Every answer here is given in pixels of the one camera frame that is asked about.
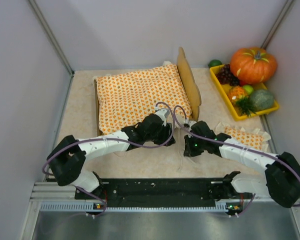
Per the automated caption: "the orange pumpkin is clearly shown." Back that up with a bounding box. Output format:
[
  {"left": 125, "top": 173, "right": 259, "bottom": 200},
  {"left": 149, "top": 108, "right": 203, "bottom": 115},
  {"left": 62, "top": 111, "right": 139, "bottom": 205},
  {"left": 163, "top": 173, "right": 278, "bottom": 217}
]
[{"left": 230, "top": 47, "right": 278, "bottom": 85}]

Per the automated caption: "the red tomato under pumpkin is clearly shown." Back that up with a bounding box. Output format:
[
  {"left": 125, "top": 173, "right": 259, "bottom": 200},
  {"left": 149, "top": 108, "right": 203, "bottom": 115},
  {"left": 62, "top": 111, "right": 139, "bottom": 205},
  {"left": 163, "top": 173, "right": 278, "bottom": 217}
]
[{"left": 240, "top": 80, "right": 247, "bottom": 86}]

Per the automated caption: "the duck print pillow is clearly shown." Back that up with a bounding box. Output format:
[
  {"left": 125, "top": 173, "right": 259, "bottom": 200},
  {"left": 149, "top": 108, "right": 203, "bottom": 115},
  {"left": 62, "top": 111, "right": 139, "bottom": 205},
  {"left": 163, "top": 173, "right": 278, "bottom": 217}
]
[{"left": 215, "top": 122, "right": 272, "bottom": 152}]

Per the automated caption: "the wooden pet bed frame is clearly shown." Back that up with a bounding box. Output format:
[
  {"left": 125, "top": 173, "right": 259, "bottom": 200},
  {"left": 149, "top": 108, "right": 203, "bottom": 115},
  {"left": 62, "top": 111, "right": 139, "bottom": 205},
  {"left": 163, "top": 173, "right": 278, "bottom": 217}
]
[{"left": 92, "top": 46, "right": 202, "bottom": 137}]

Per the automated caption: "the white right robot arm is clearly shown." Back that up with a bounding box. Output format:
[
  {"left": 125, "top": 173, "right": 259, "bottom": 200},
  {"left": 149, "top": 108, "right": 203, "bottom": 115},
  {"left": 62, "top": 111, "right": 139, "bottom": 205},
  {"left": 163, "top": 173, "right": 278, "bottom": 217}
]
[{"left": 180, "top": 120, "right": 300, "bottom": 208}]

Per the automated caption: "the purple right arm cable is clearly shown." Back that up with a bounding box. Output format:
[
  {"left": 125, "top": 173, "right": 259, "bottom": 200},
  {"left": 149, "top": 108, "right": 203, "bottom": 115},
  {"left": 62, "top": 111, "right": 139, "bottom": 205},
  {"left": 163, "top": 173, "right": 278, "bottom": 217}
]
[{"left": 172, "top": 105, "right": 300, "bottom": 218}]

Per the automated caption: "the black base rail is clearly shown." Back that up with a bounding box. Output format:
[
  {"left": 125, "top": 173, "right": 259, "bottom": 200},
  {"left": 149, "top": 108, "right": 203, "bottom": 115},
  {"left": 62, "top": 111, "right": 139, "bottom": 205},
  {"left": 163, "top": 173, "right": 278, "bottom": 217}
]
[{"left": 74, "top": 177, "right": 254, "bottom": 207}]

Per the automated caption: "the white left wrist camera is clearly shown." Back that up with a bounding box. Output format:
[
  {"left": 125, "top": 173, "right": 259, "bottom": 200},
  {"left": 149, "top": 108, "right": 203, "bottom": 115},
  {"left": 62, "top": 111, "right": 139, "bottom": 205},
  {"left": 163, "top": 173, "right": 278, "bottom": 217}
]
[{"left": 154, "top": 106, "right": 170, "bottom": 126}]

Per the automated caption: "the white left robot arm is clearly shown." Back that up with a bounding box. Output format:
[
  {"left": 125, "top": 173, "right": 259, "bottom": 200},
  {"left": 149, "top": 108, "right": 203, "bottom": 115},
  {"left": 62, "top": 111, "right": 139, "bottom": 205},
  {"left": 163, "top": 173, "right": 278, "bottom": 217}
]
[{"left": 47, "top": 111, "right": 175, "bottom": 194}]

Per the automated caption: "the dark green lime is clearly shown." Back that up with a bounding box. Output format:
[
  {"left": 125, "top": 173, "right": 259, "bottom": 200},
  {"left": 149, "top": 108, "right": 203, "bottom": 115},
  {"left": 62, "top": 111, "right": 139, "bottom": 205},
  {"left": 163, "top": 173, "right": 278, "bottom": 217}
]
[{"left": 208, "top": 59, "right": 222, "bottom": 68}]

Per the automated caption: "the yellow plastic tray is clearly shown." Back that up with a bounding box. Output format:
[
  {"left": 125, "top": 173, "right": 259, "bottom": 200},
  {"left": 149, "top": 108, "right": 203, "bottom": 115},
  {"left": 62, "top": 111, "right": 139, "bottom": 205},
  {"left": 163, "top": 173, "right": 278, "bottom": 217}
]
[{"left": 209, "top": 65, "right": 280, "bottom": 121}]

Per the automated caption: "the green melon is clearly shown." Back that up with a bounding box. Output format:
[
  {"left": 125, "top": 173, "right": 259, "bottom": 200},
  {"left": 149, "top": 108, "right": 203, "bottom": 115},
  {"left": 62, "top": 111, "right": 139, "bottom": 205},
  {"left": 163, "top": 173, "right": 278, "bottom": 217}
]
[{"left": 249, "top": 89, "right": 275, "bottom": 112}]

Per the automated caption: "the orange pineapple toy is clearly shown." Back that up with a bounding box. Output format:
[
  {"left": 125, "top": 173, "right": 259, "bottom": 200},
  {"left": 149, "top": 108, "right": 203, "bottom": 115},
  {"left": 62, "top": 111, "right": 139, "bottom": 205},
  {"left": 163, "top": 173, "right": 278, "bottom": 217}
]
[{"left": 227, "top": 86, "right": 256, "bottom": 117}]

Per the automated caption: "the dark purple grape bunch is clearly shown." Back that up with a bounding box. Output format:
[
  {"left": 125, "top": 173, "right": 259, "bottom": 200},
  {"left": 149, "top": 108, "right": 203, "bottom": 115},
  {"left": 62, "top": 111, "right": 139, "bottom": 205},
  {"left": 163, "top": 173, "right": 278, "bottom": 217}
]
[{"left": 216, "top": 64, "right": 240, "bottom": 87}]

